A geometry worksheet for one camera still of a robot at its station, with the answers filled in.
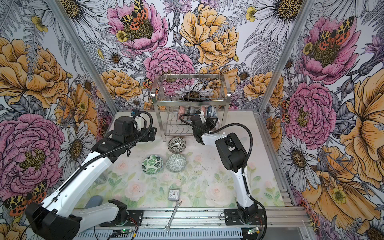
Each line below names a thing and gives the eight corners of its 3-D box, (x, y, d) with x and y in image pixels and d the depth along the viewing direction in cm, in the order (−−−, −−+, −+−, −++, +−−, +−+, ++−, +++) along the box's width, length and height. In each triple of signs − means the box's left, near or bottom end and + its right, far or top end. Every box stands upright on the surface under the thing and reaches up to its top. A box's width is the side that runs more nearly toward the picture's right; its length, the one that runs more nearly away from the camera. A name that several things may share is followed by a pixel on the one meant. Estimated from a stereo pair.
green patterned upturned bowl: (166, 172, 91) (165, 169, 88) (168, 157, 98) (167, 154, 94) (185, 172, 91) (185, 169, 88) (186, 157, 98) (186, 154, 94)
